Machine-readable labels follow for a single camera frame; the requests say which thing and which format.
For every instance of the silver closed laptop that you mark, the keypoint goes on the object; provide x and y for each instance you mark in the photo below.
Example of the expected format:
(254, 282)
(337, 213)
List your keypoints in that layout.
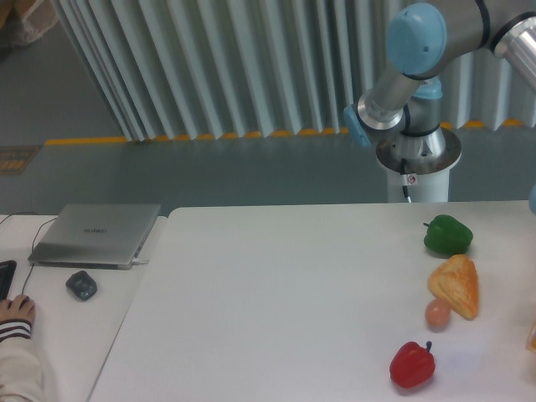
(108, 236)

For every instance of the black keyboard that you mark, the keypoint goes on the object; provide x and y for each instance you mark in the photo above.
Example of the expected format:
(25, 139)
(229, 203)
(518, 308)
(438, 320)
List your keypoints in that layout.
(7, 270)

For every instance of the black computer mouse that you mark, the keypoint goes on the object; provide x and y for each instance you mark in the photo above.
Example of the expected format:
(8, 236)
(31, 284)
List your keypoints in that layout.
(25, 300)

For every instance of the orange container at edge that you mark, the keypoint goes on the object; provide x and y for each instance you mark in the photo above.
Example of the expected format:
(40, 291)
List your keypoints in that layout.
(531, 339)

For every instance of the toy bread wedge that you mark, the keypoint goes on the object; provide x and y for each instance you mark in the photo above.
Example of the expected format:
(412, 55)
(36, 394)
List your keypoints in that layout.
(456, 282)

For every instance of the white folding partition screen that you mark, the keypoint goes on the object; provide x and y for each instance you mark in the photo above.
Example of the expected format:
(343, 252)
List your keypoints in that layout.
(196, 68)

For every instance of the green toy bell pepper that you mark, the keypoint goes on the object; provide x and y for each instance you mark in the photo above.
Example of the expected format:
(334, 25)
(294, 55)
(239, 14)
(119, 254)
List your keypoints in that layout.
(446, 235)

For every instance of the forearm in cream sleeve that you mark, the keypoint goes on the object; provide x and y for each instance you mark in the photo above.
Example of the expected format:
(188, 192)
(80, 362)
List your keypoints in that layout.
(22, 375)

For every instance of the dark grey small device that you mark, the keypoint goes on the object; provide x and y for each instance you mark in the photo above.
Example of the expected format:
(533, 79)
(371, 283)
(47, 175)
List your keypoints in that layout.
(82, 286)

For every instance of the person's hand on mouse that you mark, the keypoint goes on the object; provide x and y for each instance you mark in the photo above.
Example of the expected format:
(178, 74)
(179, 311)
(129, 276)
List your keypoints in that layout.
(10, 310)

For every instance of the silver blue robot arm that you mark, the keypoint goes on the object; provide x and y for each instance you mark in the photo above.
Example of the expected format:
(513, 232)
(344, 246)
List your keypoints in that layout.
(400, 115)

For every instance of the red toy bell pepper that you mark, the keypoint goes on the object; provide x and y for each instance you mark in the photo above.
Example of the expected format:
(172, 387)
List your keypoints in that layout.
(412, 365)

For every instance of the brown toy egg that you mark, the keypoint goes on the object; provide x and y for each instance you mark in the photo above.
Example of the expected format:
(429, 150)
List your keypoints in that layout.
(437, 314)

